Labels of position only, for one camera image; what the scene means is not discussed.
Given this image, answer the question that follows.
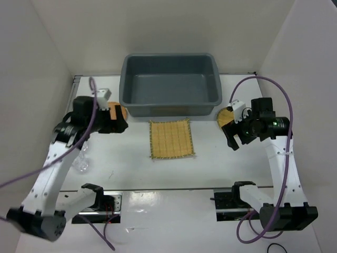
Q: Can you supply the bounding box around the grey plastic bin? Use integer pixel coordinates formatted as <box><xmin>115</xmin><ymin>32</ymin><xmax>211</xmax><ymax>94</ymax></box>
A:
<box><xmin>119</xmin><ymin>53</ymin><xmax>222</xmax><ymax>117</ymax></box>

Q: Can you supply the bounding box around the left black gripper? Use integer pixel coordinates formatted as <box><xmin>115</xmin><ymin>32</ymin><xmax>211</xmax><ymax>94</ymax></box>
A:
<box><xmin>87</xmin><ymin>105</ymin><xmax>128</xmax><ymax>133</ymax></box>

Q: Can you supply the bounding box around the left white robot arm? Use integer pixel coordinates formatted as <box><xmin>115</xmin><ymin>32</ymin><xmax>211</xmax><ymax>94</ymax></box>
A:
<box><xmin>6</xmin><ymin>96</ymin><xmax>128</xmax><ymax>242</ymax></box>

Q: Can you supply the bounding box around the orange round woven tray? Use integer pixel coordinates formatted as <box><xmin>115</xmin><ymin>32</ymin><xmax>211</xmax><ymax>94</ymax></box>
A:
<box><xmin>108</xmin><ymin>102</ymin><xmax>127</xmax><ymax>120</ymax></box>

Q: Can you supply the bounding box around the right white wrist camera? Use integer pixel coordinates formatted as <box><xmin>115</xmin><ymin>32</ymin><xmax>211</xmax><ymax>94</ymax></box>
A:
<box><xmin>227</xmin><ymin>99</ymin><xmax>249</xmax><ymax>124</ymax></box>

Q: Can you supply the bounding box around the green-rimmed round bamboo tray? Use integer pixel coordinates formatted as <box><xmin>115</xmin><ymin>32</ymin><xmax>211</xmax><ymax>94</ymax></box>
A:
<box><xmin>216</xmin><ymin>108</ymin><xmax>230</xmax><ymax>129</ymax></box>

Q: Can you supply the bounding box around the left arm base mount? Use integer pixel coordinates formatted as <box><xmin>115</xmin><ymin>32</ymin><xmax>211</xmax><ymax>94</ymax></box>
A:
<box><xmin>71</xmin><ymin>191</ymin><xmax>123</xmax><ymax>225</ymax></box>

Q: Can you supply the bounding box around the square bamboo mat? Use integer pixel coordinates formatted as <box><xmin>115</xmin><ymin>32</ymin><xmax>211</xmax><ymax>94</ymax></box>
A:
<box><xmin>149</xmin><ymin>118</ymin><xmax>195</xmax><ymax>159</ymax></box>

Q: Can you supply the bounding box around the clear plastic cup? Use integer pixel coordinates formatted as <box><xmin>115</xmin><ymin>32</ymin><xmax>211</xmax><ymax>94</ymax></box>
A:
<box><xmin>72</xmin><ymin>141</ymin><xmax>89</xmax><ymax>173</ymax></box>

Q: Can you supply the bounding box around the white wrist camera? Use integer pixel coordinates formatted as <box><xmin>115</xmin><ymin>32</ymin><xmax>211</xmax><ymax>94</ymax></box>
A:
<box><xmin>93</xmin><ymin>88</ymin><xmax>111</xmax><ymax>111</ymax></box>
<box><xmin>227</xmin><ymin>99</ymin><xmax>249</xmax><ymax>124</ymax></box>

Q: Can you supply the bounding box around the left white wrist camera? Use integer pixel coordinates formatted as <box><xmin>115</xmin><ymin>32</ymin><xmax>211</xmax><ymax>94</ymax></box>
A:
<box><xmin>93</xmin><ymin>88</ymin><xmax>111</xmax><ymax>111</ymax></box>

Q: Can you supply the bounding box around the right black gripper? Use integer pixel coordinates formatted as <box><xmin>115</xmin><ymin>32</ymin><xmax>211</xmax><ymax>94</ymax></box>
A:
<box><xmin>222</xmin><ymin>109</ymin><xmax>259</xmax><ymax>150</ymax></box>

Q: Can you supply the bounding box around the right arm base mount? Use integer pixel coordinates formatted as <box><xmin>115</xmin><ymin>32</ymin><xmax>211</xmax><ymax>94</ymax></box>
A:
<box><xmin>210</xmin><ymin>189</ymin><xmax>253</xmax><ymax>221</ymax></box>

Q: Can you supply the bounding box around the black cable on floor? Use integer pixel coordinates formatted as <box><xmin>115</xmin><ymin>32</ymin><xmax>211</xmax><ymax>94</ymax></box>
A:
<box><xmin>267</xmin><ymin>243</ymin><xmax>288</xmax><ymax>253</ymax></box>

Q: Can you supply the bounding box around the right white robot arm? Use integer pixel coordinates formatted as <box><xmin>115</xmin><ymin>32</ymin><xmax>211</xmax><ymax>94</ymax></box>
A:
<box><xmin>222</xmin><ymin>98</ymin><xmax>318</xmax><ymax>232</ymax></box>

